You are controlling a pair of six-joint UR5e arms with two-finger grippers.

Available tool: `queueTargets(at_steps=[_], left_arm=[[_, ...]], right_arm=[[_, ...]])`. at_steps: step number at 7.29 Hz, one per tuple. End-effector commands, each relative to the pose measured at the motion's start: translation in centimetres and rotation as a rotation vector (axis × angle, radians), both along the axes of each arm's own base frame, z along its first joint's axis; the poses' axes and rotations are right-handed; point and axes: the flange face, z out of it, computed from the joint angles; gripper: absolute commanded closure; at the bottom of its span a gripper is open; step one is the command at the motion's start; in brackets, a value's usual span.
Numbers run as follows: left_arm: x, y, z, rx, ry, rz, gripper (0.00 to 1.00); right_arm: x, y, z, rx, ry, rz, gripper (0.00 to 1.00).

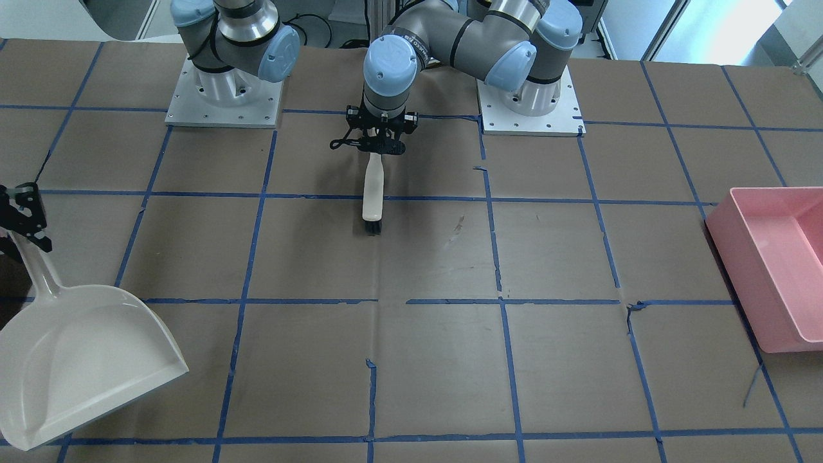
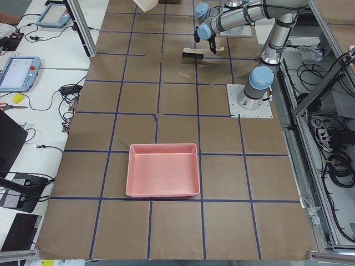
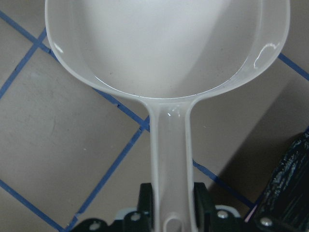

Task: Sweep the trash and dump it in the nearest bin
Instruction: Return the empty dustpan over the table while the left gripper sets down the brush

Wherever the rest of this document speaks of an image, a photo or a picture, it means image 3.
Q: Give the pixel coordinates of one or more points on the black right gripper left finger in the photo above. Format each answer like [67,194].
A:
[145,207]

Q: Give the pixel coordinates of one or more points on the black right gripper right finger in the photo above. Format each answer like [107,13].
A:
[204,208]

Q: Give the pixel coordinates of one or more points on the white plastic dustpan scoop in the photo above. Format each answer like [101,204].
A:
[168,55]

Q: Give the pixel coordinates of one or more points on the black trash bin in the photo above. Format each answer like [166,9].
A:
[285,203]

